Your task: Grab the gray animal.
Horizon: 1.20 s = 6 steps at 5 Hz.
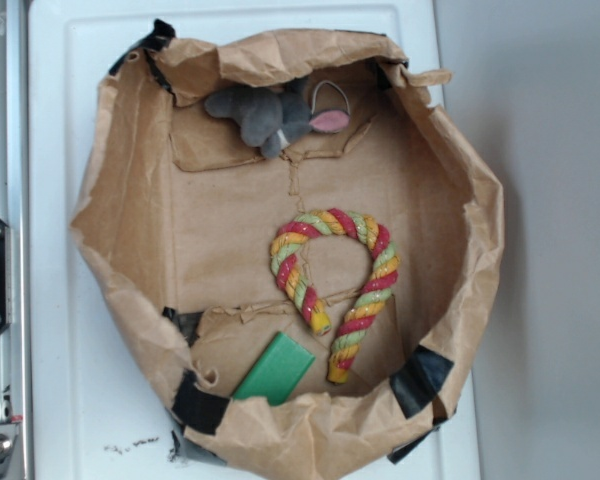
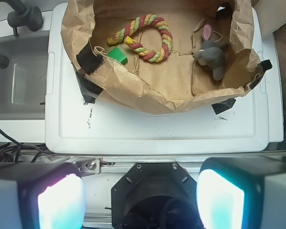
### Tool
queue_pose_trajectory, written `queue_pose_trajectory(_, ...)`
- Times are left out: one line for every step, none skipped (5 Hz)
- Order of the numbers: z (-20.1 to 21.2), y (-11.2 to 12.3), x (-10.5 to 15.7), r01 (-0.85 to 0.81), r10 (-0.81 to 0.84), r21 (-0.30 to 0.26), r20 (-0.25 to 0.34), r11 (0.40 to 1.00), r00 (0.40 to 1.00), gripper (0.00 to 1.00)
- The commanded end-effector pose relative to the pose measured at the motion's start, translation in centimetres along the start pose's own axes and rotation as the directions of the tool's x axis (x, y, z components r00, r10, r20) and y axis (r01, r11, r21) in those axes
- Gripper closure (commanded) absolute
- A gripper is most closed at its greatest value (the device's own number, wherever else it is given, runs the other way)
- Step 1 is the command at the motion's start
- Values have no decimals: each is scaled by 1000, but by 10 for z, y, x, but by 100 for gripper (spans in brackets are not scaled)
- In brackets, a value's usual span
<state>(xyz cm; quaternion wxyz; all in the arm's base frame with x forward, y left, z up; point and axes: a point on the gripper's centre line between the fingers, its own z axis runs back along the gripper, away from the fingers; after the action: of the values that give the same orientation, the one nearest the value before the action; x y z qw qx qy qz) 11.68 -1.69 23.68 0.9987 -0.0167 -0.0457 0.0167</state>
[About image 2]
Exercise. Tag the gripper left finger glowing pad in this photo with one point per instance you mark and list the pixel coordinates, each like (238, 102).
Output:
(41, 196)

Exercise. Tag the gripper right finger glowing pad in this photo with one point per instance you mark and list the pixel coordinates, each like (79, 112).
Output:
(242, 192)

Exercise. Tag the gray plush rabbit toy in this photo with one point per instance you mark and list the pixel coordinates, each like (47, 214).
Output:
(211, 54)

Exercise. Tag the white plastic bin lid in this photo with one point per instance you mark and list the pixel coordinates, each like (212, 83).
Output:
(73, 126)

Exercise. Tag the gray toy sink basin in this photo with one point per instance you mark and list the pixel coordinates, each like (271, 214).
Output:
(23, 82)

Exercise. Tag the brown paper bag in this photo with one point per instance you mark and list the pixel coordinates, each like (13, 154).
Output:
(179, 83)

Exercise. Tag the green plastic block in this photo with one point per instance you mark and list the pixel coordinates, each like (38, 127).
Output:
(119, 54)

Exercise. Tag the dark gray toy faucet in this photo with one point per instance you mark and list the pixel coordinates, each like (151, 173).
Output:
(22, 15)

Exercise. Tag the aluminium frame rail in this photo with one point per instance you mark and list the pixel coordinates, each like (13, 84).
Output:
(113, 164)

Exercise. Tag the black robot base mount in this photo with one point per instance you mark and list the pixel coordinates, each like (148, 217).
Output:
(155, 196)

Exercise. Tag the multicolour twisted rope toy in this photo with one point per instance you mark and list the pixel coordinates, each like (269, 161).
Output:
(149, 36)

